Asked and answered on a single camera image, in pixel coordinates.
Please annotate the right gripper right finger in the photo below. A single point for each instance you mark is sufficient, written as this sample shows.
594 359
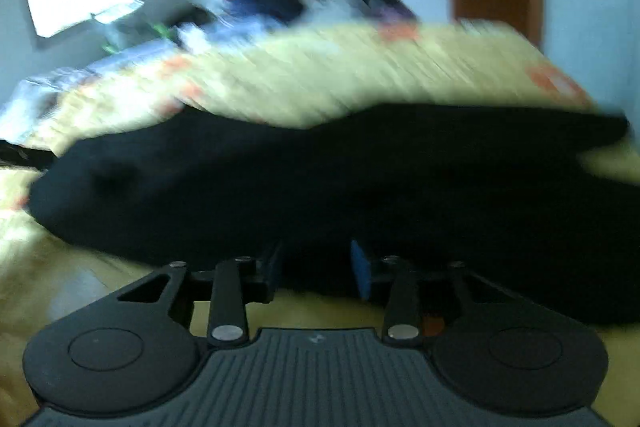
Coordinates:
389 282

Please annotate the black pants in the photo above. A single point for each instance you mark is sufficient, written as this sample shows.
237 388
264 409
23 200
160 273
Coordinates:
499 189

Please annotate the yellow floral bedspread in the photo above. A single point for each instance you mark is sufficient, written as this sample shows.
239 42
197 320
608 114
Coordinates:
93 339

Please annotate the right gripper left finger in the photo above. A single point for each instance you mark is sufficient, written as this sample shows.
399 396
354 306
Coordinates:
236 283

